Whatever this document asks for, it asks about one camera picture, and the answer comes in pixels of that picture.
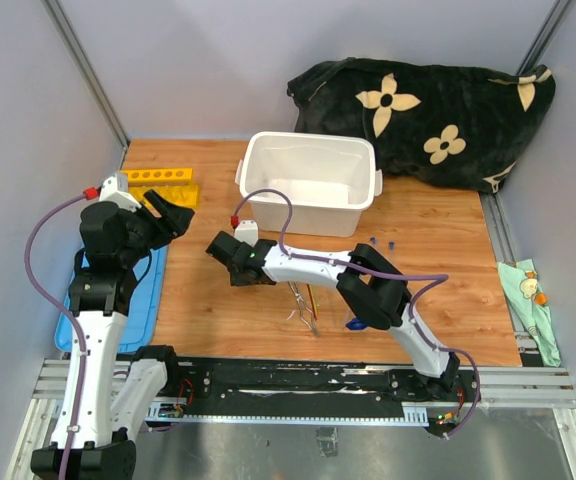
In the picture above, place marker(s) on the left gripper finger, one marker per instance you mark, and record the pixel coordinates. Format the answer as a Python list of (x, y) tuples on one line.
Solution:
[(179, 220), (165, 208)]

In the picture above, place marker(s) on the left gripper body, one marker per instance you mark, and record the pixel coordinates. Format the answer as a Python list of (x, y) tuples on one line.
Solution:
[(146, 231)]

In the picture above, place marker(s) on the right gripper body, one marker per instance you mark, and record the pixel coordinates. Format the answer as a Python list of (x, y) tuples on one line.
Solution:
[(235, 279)]

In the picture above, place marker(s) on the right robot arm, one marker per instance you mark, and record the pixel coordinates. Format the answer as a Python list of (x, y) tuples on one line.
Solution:
[(375, 291)]

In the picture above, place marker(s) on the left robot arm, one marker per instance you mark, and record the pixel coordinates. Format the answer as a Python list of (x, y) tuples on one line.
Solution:
[(95, 436)]

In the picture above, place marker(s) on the yellow test tube rack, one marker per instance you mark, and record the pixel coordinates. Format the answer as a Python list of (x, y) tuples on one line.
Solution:
[(175, 185)]

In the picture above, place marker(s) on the blue plastic tray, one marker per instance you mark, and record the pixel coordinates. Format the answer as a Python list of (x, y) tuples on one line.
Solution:
[(144, 307)]

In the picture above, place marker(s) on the red yellow green spatula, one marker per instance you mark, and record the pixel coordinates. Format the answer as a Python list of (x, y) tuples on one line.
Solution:
[(312, 300)]

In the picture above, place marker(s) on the metal crucible tongs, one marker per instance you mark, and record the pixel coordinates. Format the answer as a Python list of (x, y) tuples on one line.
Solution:
[(304, 309)]

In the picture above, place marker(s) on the white plastic bin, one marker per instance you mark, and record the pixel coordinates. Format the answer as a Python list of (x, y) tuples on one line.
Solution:
[(329, 180)]

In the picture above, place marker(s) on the graduated cylinder blue base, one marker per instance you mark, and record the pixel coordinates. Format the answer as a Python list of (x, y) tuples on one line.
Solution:
[(353, 323)]

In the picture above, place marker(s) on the black floral blanket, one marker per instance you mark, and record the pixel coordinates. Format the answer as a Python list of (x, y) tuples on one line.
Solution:
[(453, 127)]

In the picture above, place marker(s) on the green printed cloth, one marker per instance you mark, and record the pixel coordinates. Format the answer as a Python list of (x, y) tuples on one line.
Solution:
[(522, 289)]

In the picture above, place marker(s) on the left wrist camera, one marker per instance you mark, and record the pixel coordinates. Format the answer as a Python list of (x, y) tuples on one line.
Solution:
[(114, 189)]

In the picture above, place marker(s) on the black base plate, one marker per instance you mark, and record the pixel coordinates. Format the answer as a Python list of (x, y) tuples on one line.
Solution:
[(272, 391)]

